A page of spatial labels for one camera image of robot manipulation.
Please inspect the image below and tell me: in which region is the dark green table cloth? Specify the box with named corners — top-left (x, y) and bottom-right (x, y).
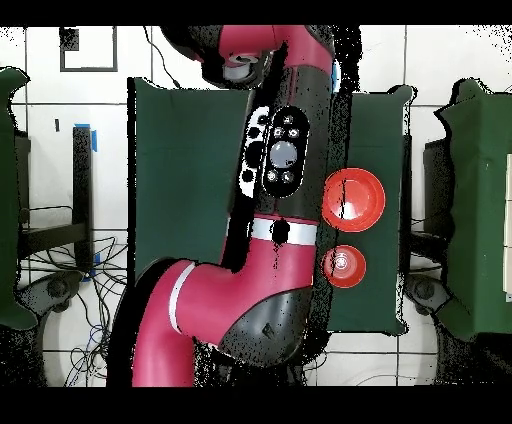
top-left (126, 76), bottom-right (415, 336)

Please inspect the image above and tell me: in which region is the large shallow orange bowl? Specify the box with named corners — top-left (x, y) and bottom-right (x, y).
top-left (320, 167), bottom-right (387, 234)

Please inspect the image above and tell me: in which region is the small orange bowl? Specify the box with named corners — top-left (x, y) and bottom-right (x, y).
top-left (320, 244), bottom-right (368, 289)

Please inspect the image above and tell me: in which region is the blue tape strip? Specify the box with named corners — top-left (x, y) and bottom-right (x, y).
top-left (74, 122), bottom-right (98, 154)

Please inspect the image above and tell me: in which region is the grey stand base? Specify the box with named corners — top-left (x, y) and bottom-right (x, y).
top-left (403, 273), bottom-right (451, 317)

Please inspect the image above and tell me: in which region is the black stand base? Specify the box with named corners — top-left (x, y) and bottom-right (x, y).
top-left (17, 270), bottom-right (85, 317)

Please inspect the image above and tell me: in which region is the neighbouring green table cloth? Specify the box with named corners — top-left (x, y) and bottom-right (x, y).
top-left (434, 77), bottom-right (512, 341)
top-left (0, 67), bottom-right (39, 331)

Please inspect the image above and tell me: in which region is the black square floor marker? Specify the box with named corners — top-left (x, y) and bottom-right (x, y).
top-left (59, 26), bottom-right (119, 73)

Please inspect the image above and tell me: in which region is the black table frame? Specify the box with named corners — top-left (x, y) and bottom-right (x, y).
top-left (15, 125), bottom-right (95, 273)

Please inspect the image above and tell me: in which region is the thin black floor cable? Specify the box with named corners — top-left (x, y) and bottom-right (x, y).
top-left (142, 26), bottom-right (181, 90)

